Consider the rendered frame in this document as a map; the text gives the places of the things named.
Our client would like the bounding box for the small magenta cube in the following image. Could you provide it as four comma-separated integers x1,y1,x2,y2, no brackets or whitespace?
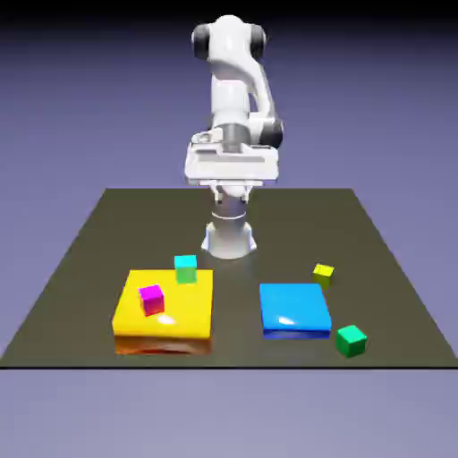
138,284,166,318

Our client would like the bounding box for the small cyan cube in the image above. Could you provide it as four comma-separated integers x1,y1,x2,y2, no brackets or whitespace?
174,254,199,285

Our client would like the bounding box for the large blue box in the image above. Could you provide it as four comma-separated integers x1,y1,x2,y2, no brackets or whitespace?
259,282,333,340

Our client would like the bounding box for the small green cube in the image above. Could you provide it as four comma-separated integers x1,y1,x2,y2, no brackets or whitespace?
335,324,369,359

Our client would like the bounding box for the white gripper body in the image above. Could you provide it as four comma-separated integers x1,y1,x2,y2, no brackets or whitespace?
183,141,280,188

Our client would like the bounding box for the large yellow box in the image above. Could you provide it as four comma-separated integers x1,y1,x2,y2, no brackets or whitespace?
111,268,215,356

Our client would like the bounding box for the small yellow cube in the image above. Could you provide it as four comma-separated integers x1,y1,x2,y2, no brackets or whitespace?
311,263,336,290

